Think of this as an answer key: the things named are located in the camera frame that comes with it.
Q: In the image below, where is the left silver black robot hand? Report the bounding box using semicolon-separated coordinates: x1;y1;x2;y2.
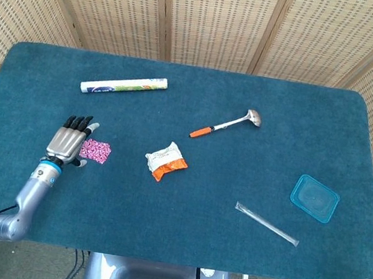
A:
43;110;102;171

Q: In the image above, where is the pink patterned sponge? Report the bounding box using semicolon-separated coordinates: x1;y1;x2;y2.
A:
78;137;114;165

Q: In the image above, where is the white cling film roll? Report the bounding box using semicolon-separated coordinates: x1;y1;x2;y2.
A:
79;65;169;107

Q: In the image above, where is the orange white snack packet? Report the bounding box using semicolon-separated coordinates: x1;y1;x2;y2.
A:
141;137;192;186

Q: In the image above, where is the clear wrapped straw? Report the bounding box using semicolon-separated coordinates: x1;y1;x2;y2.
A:
230;201;304;248

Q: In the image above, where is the blue carpet table mat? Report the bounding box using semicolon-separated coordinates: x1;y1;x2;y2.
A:
0;37;373;279

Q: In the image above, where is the woven bamboo folding screen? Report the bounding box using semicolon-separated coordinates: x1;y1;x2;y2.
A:
0;0;373;231

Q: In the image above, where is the dark floor cable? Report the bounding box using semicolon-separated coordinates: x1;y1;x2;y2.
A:
62;246;90;279

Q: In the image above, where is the steel ladle orange handle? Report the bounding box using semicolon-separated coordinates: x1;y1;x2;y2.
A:
188;100;265;149

